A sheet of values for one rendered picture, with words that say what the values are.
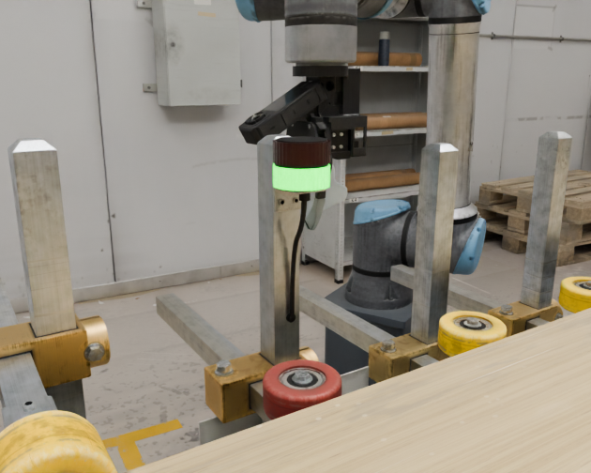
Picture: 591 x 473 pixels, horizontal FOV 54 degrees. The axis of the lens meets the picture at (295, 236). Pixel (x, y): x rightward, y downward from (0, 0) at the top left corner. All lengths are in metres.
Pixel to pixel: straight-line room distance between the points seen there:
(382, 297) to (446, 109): 0.51
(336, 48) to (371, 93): 3.20
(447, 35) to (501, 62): 3.35
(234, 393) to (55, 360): 0.20
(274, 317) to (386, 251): 0.88
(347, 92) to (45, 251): 0.42
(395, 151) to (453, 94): 2.70
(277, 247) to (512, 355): 0.29
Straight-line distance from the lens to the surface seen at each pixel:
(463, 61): 1.39
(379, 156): 4.00
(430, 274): 0.82
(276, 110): 0.71
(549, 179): 0.98
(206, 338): 0.80
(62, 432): 0.42
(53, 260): 0.56
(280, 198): 0.63
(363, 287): 1.56
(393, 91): 4.02
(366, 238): 1.53
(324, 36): 0.72
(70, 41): 3.21
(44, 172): 0.55
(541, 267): 1.01
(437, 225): 0.80
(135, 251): 3.39
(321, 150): 0.58
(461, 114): 1.40
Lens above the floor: 1.20
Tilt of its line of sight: 16 degrees down
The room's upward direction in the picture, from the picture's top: straight up
